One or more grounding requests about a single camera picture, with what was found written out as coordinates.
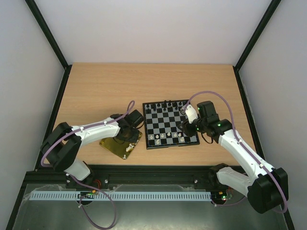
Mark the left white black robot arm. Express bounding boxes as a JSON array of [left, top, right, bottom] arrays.
[[41, 110, 144, 181]]

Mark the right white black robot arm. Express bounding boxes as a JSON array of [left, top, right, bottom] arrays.
[[178, 101, 289, 214]]

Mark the white chess piece pile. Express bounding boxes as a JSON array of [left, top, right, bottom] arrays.
[[126, 143, 136, 152]]

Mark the black grey chess board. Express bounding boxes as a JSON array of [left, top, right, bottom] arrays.
[[143, 111, 200, 150]]

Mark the black chess pieces row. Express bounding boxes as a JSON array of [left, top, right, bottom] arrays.
[[142, 99, 188, 114]]

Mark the gold metal tray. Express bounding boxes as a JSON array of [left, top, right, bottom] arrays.
[[99, 132, 142, 159]]

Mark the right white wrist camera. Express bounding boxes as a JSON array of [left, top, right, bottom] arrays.
[[183, 103, 198, 124]]

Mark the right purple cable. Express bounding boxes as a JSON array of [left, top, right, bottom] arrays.
[[181, 90, 288, 214]]

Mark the light blue slotted cable duct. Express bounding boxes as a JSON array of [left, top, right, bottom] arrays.
[[29, 191, 211, 202]]

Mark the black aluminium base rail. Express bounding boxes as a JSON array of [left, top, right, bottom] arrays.
[[23, 165, 229, 191]]

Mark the right black frame post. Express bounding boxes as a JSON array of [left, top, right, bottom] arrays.
[[235, 0, 282, 71]]

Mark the black frame post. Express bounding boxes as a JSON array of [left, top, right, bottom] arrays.
[[24, 0, 70, 70], [235, 0, 282, 71]]

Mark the left black frame post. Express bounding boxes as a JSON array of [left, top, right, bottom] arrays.
[[24, 0, 70, 70]]

